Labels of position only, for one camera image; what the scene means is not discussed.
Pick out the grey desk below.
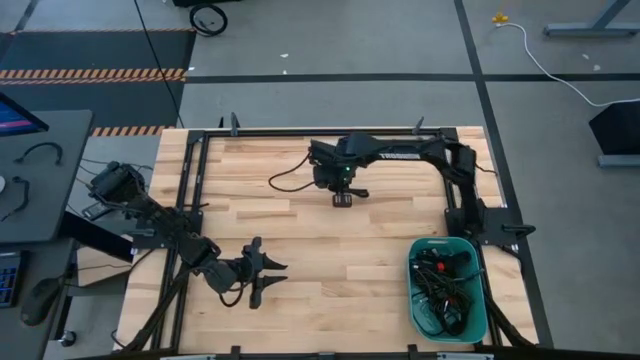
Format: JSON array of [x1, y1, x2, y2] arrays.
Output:
[[0, 109, 94, 245]]

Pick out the teal plastic bin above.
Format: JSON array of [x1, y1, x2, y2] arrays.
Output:
[[405, 236, 489, 345]]

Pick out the white floor cable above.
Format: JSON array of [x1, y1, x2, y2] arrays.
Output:
[[494, 22, 640, 109]]

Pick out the coiled black floor cable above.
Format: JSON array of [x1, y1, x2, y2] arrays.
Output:
[[188, 3, 229, 38]]

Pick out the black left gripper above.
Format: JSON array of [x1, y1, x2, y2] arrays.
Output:
[[234, 236, 289, 310]]

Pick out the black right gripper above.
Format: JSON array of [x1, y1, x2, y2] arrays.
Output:
[[309, 139, 370, 198]]

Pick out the black desk panel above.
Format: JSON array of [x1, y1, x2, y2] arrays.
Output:
[[588, 99, 640, 156]]

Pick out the grey desk foot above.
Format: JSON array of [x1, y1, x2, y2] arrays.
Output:
[[543, 0, 640, 38], [597, 153, 640, 169]]

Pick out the black keyboard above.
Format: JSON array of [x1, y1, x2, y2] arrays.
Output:
[[0, 249, 29, 309]]

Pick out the black computer mouse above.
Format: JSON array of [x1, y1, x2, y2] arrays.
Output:
[[20, 277, 64, 327]]

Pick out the thin black floor cable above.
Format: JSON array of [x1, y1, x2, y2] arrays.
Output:
[[132, 0, 185, 129]]

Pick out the black hazard-striped floor mat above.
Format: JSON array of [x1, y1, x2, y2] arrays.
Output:
[[0, 28, 197, 139]]

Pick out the computer monitor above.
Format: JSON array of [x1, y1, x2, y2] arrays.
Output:
[[0, 92, 50, 138]]

